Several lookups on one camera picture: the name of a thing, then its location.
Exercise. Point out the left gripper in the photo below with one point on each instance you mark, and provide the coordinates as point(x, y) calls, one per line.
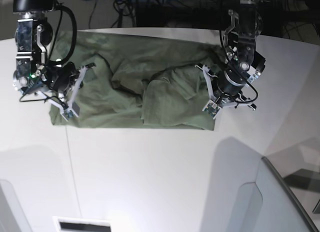
point(225, 90)

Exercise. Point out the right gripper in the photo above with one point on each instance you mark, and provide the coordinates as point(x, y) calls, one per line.
point(61, 87)

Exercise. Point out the green t-shirt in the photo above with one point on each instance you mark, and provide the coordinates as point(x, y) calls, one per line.
point(142, 82)

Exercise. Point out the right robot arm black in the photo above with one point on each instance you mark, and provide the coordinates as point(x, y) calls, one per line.
point(35, 40)

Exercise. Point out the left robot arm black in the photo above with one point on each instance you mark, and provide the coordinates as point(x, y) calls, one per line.
point(243, 64)

